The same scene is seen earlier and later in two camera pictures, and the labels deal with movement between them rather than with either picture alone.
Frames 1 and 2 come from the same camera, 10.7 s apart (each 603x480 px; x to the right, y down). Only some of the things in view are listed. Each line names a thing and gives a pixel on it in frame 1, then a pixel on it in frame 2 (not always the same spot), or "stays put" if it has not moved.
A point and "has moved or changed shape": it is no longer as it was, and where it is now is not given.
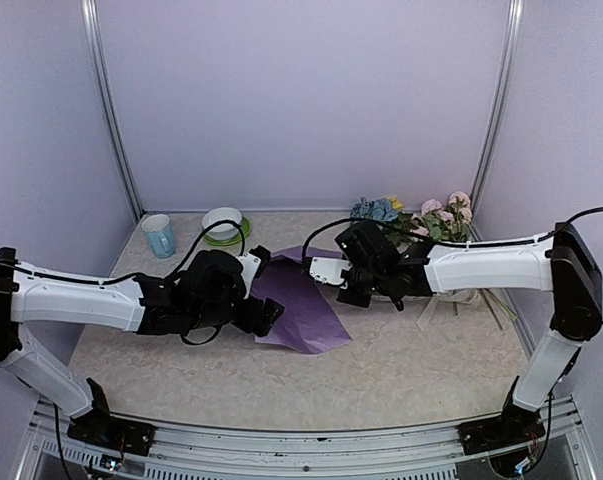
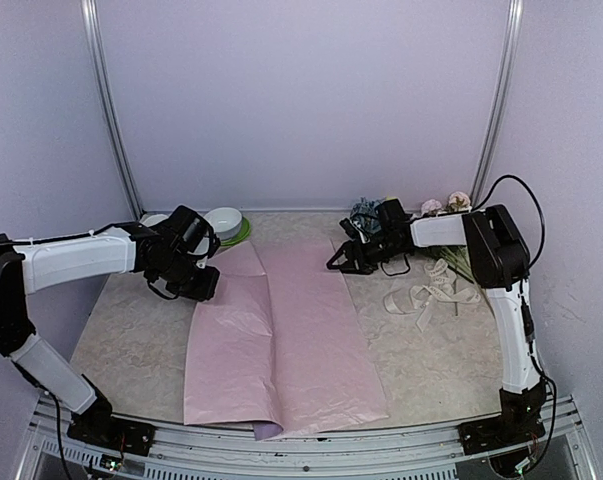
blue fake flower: x=381 y=209 stays put
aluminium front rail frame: x=415 y=452 stays put
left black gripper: x=266 y=318 → x=203 y=291
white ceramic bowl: x=223 y=231 stays put
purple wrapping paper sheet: x=313 y=318 has moved or changed shape
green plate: x=235 y=241 stays put
